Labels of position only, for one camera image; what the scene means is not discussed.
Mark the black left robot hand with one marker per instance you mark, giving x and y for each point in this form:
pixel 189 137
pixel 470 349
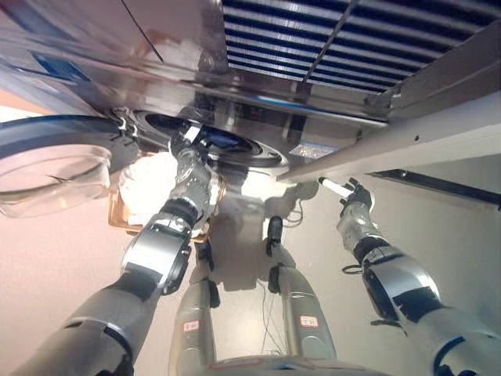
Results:
pixel 184 147

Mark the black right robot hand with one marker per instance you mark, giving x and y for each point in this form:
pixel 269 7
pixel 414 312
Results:
pixel 360 196

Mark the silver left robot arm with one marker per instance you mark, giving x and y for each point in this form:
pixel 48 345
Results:
pixel 156 250

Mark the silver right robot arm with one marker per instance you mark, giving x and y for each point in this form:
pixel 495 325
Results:
pixel 395 278

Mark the white clothes pile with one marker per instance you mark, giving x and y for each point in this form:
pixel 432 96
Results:
pixel 145 176

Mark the grey front-load washing machine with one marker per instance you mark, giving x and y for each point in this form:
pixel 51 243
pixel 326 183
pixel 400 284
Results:
pixel 250 113

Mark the blue energy label sticker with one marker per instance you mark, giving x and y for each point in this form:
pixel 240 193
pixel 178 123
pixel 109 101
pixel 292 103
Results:
pixel 311 152

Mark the white cabinet side panel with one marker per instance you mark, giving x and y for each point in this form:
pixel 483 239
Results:
pixel 411 137

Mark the silver right robot leg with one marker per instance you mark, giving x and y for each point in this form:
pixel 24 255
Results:
pixel 301 305

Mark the silver robot leg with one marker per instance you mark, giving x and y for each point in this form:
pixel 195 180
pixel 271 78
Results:
pixel 301 305
pixel 193 325

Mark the round glass washer door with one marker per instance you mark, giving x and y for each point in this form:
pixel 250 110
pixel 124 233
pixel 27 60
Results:
pixel 51 172

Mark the dryer vent grille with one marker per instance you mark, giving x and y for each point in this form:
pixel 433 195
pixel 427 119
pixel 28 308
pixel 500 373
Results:
pixel 332 39

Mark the silver left robot leg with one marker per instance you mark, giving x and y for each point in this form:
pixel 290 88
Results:
pixel 193 325

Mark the black metal frame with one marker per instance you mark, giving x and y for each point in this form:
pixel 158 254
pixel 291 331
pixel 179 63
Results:
pixel 450 188

